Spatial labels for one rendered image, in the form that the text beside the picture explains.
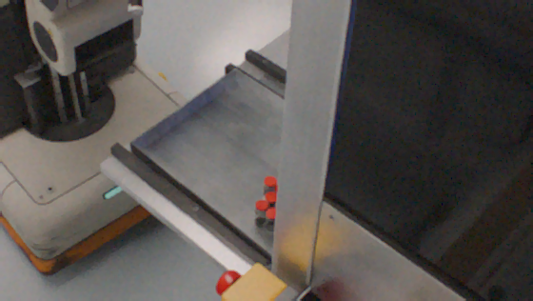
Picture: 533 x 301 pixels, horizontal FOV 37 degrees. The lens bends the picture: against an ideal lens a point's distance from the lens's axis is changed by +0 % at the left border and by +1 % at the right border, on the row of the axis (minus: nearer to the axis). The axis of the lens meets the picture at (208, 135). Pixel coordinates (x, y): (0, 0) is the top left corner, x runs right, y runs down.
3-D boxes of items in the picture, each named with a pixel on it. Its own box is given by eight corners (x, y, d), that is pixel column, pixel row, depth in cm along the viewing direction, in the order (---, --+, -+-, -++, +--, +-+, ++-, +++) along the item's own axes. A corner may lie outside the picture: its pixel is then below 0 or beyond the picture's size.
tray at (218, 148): (382, 179, 132) (384, 165, 129) (278, 272, 119) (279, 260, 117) (235, 81, 148) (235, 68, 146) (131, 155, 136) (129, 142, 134)
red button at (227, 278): (252, 293, 106) (253, 277, 103) (232, 312, 104) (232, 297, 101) (232, 277, 108) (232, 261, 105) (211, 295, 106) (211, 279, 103)
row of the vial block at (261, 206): (333, 169, 133) (336, 150, 130) (261, 230, 125) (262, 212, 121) (323, 161, 134) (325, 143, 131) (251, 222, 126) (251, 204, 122)
